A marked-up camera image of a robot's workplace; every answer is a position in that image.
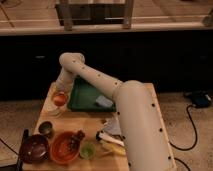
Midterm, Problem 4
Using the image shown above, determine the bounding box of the small metal cup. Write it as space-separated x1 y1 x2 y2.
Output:
38 121 53 137

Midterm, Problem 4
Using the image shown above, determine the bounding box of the yellow banana toy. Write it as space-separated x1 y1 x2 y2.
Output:
102 142 126 156

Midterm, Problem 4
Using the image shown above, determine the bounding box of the small green cup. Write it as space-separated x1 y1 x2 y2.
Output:
79 141 96 160

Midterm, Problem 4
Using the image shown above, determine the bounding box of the blue grey sponge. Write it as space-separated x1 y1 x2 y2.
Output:
96 96 113 108

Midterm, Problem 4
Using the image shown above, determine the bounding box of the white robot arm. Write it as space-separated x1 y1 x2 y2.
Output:
56 53 177 171

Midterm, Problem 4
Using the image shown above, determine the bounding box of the red orange apple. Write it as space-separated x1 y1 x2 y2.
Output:
52 93 68 106

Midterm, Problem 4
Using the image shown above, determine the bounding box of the orange plastic bowl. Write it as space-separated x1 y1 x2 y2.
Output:
50 131 81 165

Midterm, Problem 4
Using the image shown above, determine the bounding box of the dark brown bowl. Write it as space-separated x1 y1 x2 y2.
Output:
19 134 49 164

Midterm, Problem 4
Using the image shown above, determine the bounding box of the black spoon handle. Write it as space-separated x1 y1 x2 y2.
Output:
16 128 30 171

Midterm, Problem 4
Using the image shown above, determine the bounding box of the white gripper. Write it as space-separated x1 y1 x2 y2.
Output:
55 80 73 93

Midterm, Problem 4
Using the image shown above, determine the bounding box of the dark brown toy piece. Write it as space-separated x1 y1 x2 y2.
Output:
70 130 85 149

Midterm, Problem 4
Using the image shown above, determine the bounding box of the green plastic tray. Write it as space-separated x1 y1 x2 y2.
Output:
67 77 116 112

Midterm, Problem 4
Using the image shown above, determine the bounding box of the wooden chair frame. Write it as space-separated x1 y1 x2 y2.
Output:
54 0 134 31

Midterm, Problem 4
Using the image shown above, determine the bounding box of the black floor cable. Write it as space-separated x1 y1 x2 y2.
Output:
169 90 213 171

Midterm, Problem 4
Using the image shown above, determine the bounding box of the grey cloth pouch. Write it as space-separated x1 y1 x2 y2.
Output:
103 117 121 135

